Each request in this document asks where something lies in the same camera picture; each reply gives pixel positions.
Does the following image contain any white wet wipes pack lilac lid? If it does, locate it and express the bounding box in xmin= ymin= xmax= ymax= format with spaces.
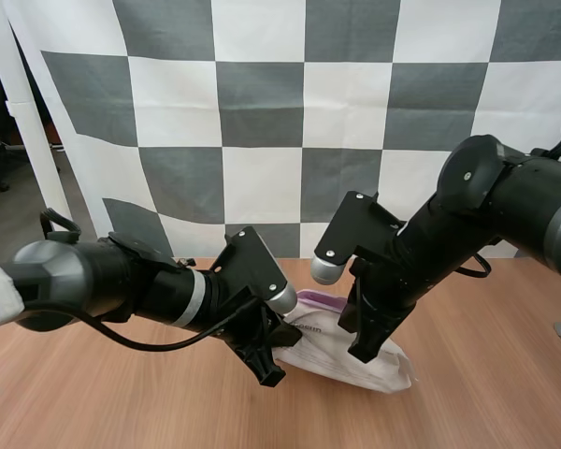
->
xmin=272 ymin=288 xmax=413 ymax=395

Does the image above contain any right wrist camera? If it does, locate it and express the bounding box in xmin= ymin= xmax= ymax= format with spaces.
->
xmin=309 ymin=190 xmax=404 ymax=285

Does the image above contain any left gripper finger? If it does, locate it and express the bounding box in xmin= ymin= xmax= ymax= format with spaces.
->
xmin=243 ymin=344 xmax=287 ymax=388
xmin=271 ymin=324 xmax=304 ymax=350

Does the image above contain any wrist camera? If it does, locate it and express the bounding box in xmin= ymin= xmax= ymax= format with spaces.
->
xmin=309 ymin=190 xmax=404 ymax=285
xmin=209 ymin=225 xmax=299 ymax=315

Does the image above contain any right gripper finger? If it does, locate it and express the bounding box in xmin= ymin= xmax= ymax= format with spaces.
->
xmin=338 ymin=279 xmax=363 ymax=334
xmin=347 ymin=322 xmax=397 ymax=364

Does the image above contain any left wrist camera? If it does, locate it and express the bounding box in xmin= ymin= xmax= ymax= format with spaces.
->
xmin=209 ymin=225 xmax=299 ymax=315

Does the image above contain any checked cloth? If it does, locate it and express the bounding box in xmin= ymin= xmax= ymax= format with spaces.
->
xmin=8 ymin=0 xmax=561 ymax=261

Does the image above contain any black office chair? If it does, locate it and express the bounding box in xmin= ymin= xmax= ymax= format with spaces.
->
xmin=0 ymin=133 xmax=27 ymax=194

